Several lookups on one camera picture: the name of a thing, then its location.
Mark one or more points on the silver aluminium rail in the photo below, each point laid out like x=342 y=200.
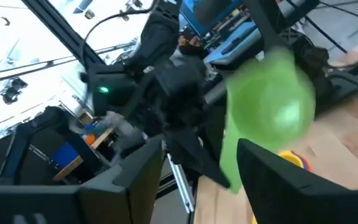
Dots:
x=180 y=183

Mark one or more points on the large orange measuring cup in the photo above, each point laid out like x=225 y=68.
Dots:
x=306 y=165

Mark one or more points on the yellow measuring cup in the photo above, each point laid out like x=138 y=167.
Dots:
x=289 y=157

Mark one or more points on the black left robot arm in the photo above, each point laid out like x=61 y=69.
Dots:
x=157 y=34

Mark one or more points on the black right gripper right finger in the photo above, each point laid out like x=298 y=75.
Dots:
x=291 y=199

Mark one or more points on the green measuring cup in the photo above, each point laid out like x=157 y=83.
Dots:
x=269 y=109

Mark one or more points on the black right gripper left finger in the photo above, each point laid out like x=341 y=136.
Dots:
x=120 y=199

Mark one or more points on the laptop with blue screen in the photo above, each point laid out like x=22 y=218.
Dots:
x=228 y=43

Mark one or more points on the person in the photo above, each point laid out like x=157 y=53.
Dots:
x=187 y=43

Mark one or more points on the black metal table frame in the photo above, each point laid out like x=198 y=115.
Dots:
x=57 y=29

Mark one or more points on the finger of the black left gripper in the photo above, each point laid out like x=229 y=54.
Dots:
x=197 y=155

